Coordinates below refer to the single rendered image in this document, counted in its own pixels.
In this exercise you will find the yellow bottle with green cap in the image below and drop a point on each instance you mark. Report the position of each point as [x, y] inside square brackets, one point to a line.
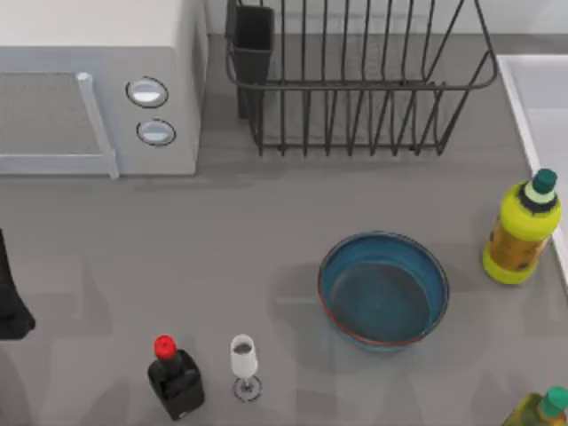
[519, 235]

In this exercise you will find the large microwave knob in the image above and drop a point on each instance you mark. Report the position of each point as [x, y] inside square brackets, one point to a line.
[147, 92]

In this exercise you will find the blue bowl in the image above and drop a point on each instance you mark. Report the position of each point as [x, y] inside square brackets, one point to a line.
[384, 293]

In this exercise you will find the pale microwave oven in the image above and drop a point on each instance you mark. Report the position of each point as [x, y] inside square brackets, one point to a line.
[186, 111]

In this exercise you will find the olive bottle with green cap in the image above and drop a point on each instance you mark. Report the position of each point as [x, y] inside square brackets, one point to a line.
[539, 410]

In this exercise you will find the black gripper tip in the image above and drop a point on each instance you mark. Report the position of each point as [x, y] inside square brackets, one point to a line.
[10, 306]

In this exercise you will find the white sink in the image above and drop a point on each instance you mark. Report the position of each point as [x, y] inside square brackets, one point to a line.
[539, 111]

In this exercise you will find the black cutlery holder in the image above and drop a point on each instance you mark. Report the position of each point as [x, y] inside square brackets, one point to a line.
[252, 40]

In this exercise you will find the white wine glass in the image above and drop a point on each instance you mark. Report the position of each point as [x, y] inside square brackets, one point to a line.
[243, 359]

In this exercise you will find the black bottle with red cap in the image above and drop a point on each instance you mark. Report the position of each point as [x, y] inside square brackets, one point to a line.
[177, 386]

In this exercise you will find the small microwave knob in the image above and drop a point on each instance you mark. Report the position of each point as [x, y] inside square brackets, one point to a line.
[155, 132]

